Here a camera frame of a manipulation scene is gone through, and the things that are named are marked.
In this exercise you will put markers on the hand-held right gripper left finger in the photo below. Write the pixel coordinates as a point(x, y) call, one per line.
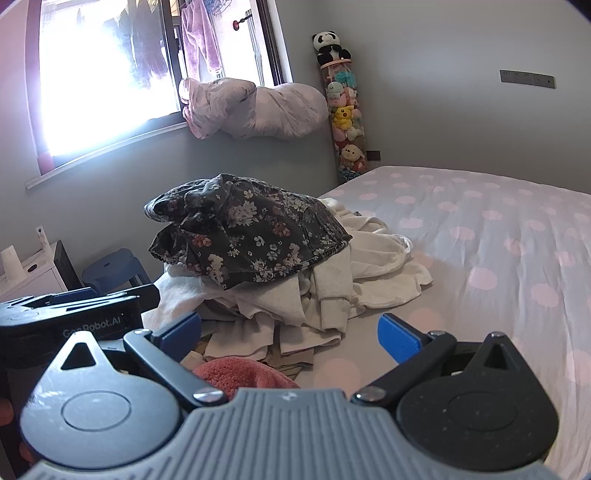
point(182, 334)

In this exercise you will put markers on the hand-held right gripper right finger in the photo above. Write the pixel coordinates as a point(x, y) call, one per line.
point(397, 341)

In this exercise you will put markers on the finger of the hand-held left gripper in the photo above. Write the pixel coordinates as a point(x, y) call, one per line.
point(129, 297)

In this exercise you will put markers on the cream garment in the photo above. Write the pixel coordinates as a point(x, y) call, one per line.
point(286, 304)

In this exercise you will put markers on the dark floral pants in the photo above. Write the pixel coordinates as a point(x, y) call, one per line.
point(258, 230)

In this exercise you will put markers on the blue stool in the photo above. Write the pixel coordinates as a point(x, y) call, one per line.
point(115, 265)

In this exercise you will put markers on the white nightstand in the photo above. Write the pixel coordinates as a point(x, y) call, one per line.
point(41, 277)

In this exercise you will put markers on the red towel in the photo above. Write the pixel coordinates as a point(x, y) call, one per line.
point(244, 374)

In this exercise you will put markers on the white paper roll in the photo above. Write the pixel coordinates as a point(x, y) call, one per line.
point(10, 261)

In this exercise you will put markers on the white garment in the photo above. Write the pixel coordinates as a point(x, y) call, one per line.
point(383, 258)

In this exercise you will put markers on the white bottle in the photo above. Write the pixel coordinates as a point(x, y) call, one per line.
point(42, 237)

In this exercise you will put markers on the bed with polka-dot sheet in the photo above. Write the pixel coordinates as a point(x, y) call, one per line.
point(485, 258)

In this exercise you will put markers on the window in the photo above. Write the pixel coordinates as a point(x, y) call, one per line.
point(92, 92)

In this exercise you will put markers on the clear tube of plush toys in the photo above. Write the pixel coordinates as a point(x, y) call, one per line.
point(346, 120)

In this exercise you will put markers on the pink bundled duvet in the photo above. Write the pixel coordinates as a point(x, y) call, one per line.
point(263, 108)

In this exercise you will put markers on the dark hanging garment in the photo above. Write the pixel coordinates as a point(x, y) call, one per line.
point(147, 46)

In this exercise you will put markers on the purple hanging garment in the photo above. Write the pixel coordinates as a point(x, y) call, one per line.
point(198, 41)

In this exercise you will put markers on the panda plush toy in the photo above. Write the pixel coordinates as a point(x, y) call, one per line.
point(328, 46)

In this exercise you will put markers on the black wall socket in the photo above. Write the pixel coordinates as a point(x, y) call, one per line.
point(374, 155)

